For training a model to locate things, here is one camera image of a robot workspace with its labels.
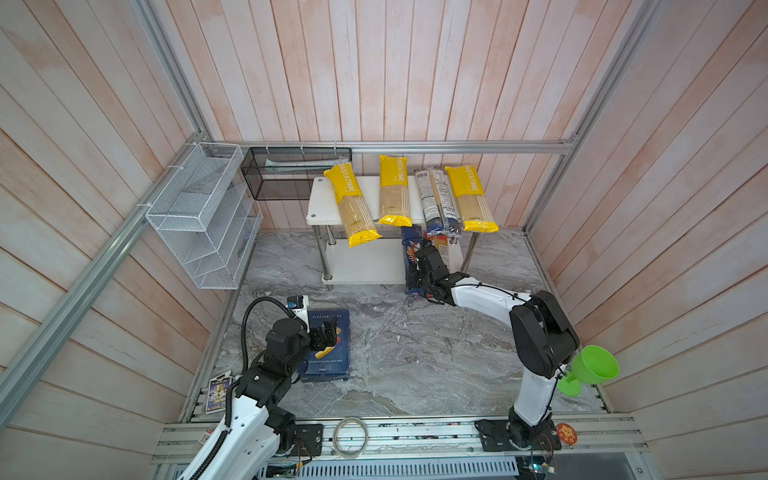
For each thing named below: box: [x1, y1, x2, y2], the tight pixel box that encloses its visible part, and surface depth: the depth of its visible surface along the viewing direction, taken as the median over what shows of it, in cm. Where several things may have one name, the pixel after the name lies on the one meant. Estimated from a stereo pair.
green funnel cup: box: [558, 345, 620, 397], surface depth 73 cm
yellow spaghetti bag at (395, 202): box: [378, 155, 413, 228], surface depth 81 cm
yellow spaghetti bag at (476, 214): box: [445, 165, 500, 233], surface depth 78 cm
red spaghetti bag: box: [427, 234, 449, 267], surface depth 106 cm
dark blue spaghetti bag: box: [415, 167, 462, 236], surface depth 78 cm
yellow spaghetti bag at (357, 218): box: [324, 162, 382, 248], surface depth 76 cm
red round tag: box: [557, 423, 578, 445], surface depth 76 cm
